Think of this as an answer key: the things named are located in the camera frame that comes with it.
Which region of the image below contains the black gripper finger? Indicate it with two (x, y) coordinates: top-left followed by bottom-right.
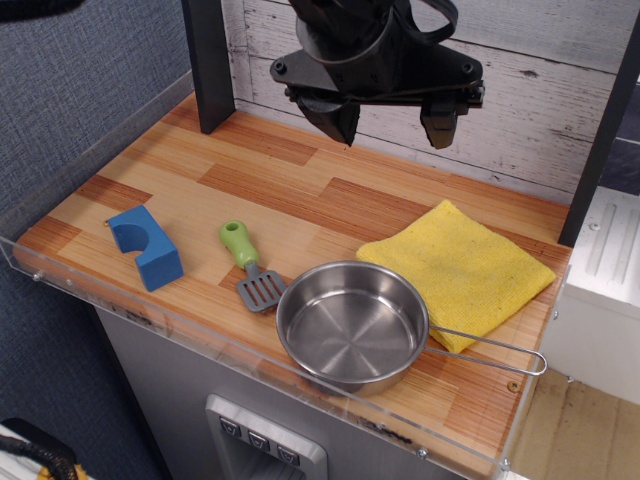
(420, 101), (457, 149)
(296, 96), (358, 146)

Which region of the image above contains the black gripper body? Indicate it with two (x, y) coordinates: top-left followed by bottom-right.
(270, 9), (485, 108)

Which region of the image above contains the green handled grey spatula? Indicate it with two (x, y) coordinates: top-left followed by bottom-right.
(219, 220), (287, 313)

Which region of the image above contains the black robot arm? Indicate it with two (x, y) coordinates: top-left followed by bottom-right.
(270, 1), (484, 149)

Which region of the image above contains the yellow cloth napkin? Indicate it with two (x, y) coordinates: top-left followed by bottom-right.
(356, 200), (556, 354)

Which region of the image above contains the stainless steel pan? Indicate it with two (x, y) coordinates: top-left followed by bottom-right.
(275, 260), (548, 398)

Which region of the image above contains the blue arch block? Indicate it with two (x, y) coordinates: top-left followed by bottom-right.
(107, 205), (184, 292)

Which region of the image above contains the white appliance at right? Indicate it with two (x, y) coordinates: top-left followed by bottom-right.
(540, 187), (639, 404)

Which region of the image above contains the grey cabinet with dispenser panel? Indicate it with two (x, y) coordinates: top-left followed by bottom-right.
(98, 310), (459, 479)

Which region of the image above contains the yellow object bottom left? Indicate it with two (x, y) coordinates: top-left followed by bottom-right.
(36, 464), (91, 480)

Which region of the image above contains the dark right post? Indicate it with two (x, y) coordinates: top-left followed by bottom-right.
(558, 17), (639, 247)

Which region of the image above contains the dark post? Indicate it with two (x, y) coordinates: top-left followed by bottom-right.
(181, 0), (235, 134)
(558, 17), (639, 247)

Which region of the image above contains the dark left post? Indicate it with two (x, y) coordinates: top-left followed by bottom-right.
(181, 0), (235, 134)

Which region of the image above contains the clear acrylic guard rail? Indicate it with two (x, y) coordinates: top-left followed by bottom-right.
(1, 74), (569, 478)

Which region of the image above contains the black cable bottom left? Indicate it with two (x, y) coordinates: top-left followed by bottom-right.
(0, 433), (76, 480)

